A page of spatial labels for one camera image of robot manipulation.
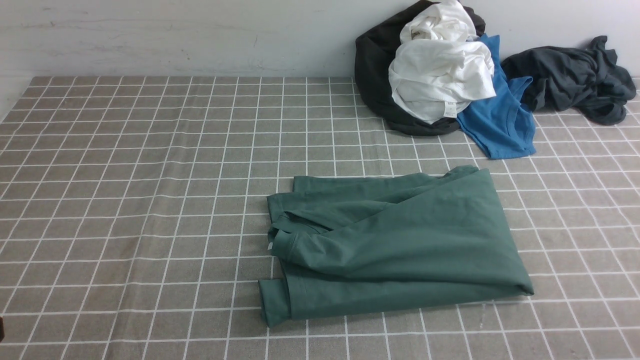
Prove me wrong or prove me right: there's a white garment in pile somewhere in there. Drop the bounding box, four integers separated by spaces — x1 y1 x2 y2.
388 0 496 125

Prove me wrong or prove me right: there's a black garment in pile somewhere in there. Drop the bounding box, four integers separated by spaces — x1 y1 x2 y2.
354 0 486 137

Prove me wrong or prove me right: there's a blue t-shirt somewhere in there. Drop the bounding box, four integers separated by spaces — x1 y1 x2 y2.
457 34 537 160

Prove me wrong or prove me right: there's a green long-sleeve shirt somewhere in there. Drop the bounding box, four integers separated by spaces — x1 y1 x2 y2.
259 165 535 327

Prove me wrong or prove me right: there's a grey checked tablecloth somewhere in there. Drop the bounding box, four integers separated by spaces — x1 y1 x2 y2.
0 76 640 360

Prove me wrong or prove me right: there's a dark grey crumpled garment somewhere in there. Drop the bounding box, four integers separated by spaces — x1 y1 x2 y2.
501 35 637 126

